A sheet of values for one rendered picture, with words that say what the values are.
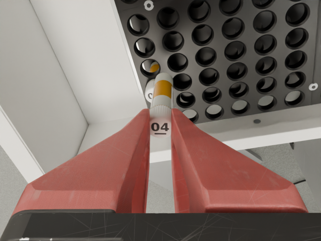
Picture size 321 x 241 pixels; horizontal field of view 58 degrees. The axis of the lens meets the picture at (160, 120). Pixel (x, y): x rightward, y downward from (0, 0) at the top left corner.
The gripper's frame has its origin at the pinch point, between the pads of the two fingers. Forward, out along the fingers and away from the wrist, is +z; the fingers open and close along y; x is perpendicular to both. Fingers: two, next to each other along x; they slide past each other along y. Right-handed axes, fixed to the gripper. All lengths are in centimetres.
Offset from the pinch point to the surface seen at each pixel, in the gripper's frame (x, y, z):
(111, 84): 5.4, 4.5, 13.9
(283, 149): 86, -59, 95
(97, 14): -1.0, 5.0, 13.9
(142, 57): -0.2, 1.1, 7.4
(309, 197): 120, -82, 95
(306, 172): 41, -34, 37
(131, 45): -1.0, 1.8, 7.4
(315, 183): 40, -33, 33
